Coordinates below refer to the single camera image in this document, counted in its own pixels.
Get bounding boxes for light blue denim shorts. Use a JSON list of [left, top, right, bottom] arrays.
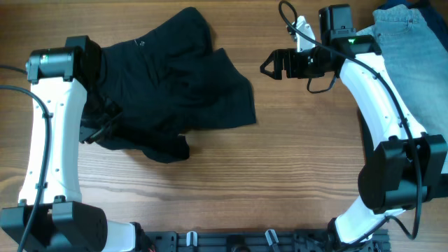
[[358, 4, 447, 138]]

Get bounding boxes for dark folded garment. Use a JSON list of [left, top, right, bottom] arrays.
[[357, 110, 447, 198]]

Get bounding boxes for black shorts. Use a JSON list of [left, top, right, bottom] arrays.
[[97, 7, 256, 163]]

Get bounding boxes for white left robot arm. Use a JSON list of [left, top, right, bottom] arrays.
[[1, 36, 151, 251]]

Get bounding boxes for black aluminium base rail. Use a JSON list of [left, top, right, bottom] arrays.
[[143, 229, 391, 252]]

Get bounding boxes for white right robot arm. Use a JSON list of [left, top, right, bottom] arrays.
[[266, 4, 447, 251]]

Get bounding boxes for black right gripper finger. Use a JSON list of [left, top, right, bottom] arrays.
[[260, 64, 275, 79], [260, 50, 277, 69]]

